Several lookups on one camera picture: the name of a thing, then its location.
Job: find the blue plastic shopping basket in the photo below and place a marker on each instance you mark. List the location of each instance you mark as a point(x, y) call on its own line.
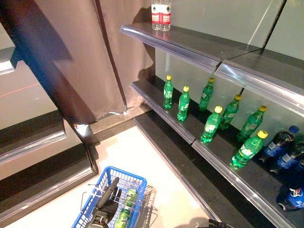
point(123, 171)

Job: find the clear water bottle red label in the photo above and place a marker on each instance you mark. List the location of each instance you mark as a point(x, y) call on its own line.
point(165, 17)
point(156, 16)

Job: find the green plastic soda bottle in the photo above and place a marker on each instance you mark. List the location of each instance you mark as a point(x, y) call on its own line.
point(229, 115)
point(250, 124)
point(168, 95)
point(129, 197)
point(247, 150)
point(210, 127)
point(184, 107)

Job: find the black base plinth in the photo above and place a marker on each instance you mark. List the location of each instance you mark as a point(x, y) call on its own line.
point(190, 171)
point(47, 175)

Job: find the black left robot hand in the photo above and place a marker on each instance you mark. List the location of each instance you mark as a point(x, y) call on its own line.
point(107, 206)

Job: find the brown fabric curtain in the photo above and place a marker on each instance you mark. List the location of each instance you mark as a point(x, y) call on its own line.
point(83, 47)

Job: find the dark brown pillar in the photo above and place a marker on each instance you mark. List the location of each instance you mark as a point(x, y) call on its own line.
point(47, 59)

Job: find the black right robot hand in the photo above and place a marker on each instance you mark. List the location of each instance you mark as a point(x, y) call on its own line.
point(218, 224)

